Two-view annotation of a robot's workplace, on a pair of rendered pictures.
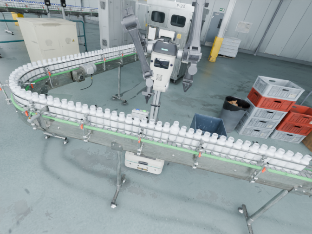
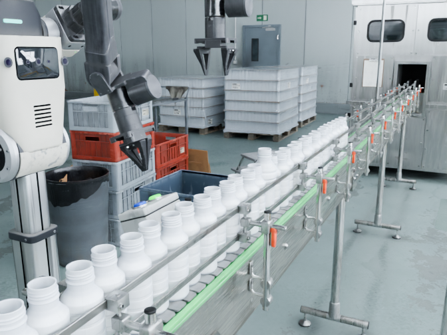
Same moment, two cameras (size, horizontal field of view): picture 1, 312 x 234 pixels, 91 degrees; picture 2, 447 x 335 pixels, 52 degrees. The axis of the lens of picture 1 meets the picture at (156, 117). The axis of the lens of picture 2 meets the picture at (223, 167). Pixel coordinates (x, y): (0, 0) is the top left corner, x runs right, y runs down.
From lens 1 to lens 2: 1.23 m
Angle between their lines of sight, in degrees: 64
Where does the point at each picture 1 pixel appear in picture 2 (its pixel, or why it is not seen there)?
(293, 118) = (162, 155)
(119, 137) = (211, 302)
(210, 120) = (168, 188)
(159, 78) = (42, 118)
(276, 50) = not seen: outside the picture
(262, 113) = (130, 172)
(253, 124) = (129, 204)
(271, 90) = not seen: hidden behind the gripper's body
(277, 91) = not seen: hidden behind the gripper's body
